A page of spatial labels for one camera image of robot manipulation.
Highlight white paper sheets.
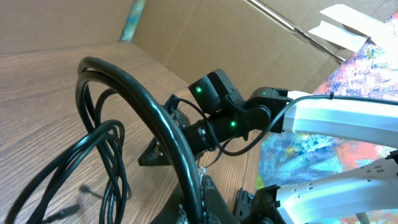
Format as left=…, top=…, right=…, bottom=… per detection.
left=309, top=4, right=397, bottom=57

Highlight black usb cable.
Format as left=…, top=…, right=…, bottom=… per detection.
left=4, top=56, right=205, bottom=224

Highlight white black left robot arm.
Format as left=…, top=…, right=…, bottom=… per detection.
left=153, top=148, right=397, bottom=223

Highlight colourful patterned cloth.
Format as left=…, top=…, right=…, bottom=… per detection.
left=259, top=14, right=397, bottom=223

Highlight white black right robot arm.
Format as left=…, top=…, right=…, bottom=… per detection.
left=139, top=69, right=397, bottom=166

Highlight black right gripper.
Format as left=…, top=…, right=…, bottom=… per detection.
left=137, top=95, right=203, bottom=167

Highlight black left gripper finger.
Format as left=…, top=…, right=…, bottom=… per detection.
left=151, top=175, right=239, bottom=224

